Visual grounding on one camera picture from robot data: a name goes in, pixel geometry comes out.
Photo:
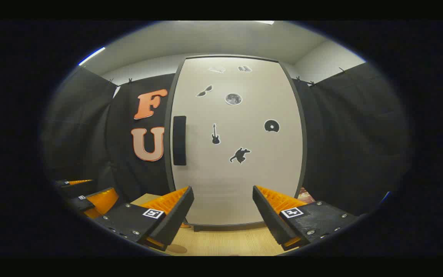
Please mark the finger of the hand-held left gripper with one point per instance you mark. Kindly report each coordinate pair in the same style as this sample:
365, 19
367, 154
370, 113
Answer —
77, 188
81, 202

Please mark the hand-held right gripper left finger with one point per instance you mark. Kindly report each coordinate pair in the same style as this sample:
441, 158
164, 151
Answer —
173, 221

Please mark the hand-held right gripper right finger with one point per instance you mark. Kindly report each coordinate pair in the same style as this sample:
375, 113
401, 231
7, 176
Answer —
269, 219

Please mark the round cork coaster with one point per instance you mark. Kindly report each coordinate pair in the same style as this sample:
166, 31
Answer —
176, 249

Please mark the grey cabinet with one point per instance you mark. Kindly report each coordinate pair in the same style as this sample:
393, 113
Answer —
167, 115

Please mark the brown cover book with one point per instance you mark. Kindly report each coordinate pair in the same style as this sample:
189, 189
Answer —
306, 195

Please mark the black backdrop cloth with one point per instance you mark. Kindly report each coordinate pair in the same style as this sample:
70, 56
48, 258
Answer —
352, 134

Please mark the long ceiling light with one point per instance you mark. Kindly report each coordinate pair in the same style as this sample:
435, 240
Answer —
92, 56

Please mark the rectangular ceiling light panel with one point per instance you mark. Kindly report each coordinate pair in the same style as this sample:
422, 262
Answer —
265, 22

